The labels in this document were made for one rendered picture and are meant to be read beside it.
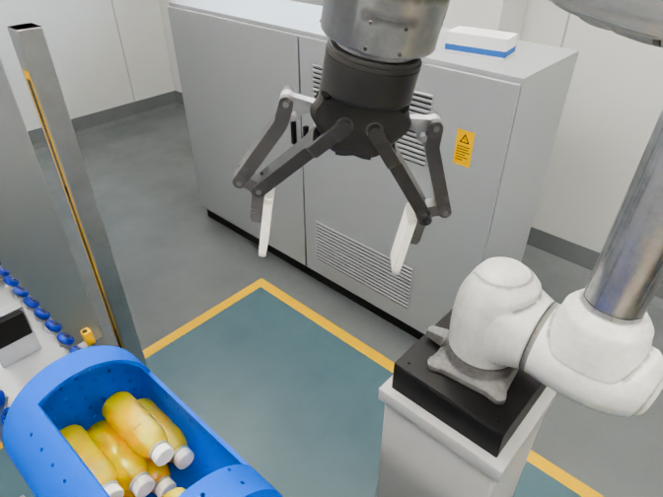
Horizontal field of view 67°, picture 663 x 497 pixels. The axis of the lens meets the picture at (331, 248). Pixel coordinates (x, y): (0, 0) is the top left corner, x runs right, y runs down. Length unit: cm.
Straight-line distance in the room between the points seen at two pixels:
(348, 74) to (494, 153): 165
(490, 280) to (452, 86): 113
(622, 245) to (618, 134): 231
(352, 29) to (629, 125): 287
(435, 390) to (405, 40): 89
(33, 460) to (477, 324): 84
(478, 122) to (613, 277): 117
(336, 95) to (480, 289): 70
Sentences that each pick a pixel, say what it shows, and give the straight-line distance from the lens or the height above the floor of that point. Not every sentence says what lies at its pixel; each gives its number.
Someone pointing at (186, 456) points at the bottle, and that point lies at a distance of 111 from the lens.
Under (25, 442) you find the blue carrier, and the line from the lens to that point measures 109.
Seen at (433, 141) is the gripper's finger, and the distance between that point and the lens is 44.
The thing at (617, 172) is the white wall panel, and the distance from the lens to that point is 328.
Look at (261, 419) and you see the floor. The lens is 245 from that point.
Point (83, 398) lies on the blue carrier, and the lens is 120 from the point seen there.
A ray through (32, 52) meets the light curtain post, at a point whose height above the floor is 165.
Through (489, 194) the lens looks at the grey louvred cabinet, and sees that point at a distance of 208.
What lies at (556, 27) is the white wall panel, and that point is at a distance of 321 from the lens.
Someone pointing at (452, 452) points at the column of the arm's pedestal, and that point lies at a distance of 125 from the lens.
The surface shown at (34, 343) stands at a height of 95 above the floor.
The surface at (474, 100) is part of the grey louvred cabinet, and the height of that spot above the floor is 134.
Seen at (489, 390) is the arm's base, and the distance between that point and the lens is 116.
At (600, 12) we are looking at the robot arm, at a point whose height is 192.
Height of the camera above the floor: 197
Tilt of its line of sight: 35 degrees down
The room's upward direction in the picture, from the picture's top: straight up
